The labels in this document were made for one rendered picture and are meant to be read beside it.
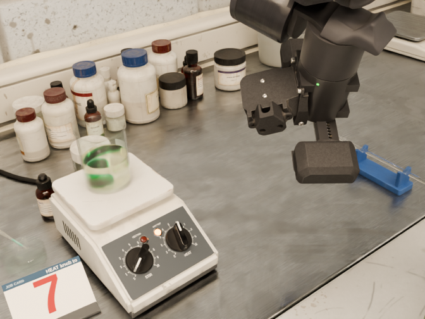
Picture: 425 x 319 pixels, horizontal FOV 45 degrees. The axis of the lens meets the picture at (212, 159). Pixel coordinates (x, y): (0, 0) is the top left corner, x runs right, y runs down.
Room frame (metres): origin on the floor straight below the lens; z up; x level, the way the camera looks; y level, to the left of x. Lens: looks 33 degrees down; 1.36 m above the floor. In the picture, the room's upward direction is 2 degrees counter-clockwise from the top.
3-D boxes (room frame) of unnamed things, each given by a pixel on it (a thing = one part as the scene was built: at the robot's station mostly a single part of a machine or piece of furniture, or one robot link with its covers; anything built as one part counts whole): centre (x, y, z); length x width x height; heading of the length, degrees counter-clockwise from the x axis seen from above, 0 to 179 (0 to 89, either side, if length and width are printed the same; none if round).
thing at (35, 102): (0.83, 0.33, 0.93); 0.06 x 0.06 x 0.07
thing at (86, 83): (0.88, 0.23, 0.96); 0.06 x 0.06 x 0.11
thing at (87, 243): (0.51, 0.11, 0.94); 0.22 x 0.13 x 0.08; 38
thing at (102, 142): (0.54, 0.13, 1.03); 0.07 x 0.06 x 0.08; 7
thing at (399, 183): (0.65, -0.26, 0.92); 0.10 x 0.03 x 0.04; 35
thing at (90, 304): (0.41, 0.19, 0.92); 0.09 x 0.06 x 0.04; 120
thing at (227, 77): (1.02, -0.04, 0.94); 0.07 x 0.07 x 0.07
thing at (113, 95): (0.91, 0.19, 0.93); 0.03 x 0.03 x 0.07
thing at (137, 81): (0.89, 0.13, 0.96); 0.07 x 0.07 x 0.13
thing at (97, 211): (0.53, 0.13, 0.98); 0.12 x 0.12 x 0.01; 38
